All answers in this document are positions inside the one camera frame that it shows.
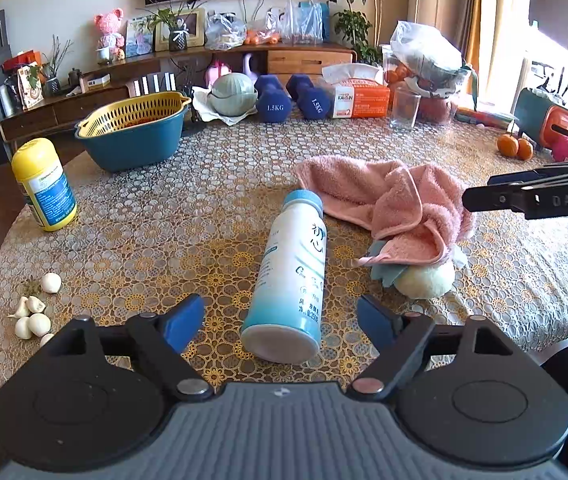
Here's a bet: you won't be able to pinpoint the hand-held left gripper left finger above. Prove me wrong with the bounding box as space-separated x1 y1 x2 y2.
39 294 213 402

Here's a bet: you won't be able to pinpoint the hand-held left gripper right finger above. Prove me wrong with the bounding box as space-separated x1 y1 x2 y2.
346 295 530 402

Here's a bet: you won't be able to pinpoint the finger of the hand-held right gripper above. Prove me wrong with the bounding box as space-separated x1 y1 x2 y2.
488 159 568 188
462 182 530 214

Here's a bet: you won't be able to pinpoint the pink towel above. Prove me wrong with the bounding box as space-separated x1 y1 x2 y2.
293 154 475 267

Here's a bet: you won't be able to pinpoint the white bottle with blue cap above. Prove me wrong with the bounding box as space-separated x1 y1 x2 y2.
240 188 328 365

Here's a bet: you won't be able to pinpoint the teal container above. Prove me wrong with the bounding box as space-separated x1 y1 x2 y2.
513 87 568 150

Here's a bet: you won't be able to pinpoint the pale yellow plush toy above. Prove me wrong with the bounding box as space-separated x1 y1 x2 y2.
368 240 457 302

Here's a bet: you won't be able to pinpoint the stack of colourful books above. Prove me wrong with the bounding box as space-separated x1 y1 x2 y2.
456 107 518 132

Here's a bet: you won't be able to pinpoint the red fruit basket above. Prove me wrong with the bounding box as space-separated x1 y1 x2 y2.
383 60 465 124

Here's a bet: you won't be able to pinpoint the clear glass cup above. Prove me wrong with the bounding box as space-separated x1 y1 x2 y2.
390 85 423 131

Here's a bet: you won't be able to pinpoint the scattered garlic cloves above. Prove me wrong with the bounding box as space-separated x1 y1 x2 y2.
7 272 63 349

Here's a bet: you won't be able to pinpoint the clear plastic bag with bowl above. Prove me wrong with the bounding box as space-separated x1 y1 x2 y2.
391 20 465 87

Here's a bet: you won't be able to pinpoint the orange and white tissue box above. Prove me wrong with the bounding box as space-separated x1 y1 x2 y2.
321 63 391 120

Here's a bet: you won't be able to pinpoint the yellow curtain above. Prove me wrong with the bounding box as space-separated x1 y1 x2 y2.
462 0 485 67

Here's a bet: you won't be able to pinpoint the teal plastic basin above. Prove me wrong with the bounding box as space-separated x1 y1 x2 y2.
76 105 187 174

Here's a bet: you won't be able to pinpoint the yellow bottle with blue label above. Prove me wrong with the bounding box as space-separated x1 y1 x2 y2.
11 137 79 233

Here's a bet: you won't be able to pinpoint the blue dumbbell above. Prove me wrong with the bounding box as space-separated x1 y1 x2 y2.
286 74 325 120
253 74 294 122

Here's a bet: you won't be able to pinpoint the white cloth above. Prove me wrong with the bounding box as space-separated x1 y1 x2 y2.
192 85 260 126

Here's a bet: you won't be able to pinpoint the yellow colander basket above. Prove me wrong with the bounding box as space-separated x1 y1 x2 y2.
74 91 191 142

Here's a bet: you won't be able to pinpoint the tall green houseplant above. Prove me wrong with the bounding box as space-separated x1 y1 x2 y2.
318 0 401 64

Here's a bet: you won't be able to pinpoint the pale green round bowl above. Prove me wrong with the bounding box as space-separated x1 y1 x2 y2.
211 73 259 116

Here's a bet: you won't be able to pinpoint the white router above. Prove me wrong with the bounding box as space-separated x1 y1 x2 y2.
128 72 177 97

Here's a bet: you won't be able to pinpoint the wooden television cabinet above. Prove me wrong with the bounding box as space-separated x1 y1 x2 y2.
0 41 361 147

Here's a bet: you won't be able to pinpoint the pink kettlebell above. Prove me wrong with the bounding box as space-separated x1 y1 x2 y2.
205 58 230 89

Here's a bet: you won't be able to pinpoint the clear bag with blue box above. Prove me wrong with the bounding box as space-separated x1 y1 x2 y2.
281 0 325 45

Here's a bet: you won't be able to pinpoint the vase with dry twigs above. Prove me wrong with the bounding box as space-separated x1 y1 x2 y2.
41 34 73 96

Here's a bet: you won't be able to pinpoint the printed snack bag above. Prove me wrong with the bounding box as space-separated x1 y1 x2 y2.
16 64 43 110

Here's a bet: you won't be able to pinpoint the small potted plant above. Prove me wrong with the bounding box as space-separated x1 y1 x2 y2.
136 0 199 52

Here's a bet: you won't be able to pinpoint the bag of oranges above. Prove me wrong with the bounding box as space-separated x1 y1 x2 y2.
243 24 283 46

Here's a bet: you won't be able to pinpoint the printed picture card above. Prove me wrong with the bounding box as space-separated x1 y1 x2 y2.
124 15 157 57

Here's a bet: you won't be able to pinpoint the crumpled clear plastic bag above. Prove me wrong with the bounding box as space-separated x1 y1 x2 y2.
205 13 247 51

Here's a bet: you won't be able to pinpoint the pink bear toy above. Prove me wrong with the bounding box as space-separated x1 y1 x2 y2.
94 8 126 61

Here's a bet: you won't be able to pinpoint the pale photo frame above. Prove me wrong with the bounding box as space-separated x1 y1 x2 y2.
156 7 206 52

